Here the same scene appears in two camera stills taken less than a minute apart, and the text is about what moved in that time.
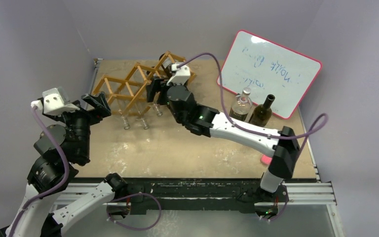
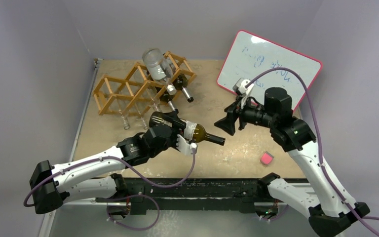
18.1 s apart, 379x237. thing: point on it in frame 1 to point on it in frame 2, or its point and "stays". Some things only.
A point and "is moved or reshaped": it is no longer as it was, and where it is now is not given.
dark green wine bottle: (262, 113) is moved or reshaped
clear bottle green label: (242, 105) is moved or reshaped
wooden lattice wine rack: (127, 89) stays
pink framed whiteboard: (267, 67) stays
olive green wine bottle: (155, 81) is moved or reshaped
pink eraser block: (266, 160) stays
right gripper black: (163, 89) to (237, 115)
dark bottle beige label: (167, 65) is moved or reshaped
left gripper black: (99, 101) to (177, 131)
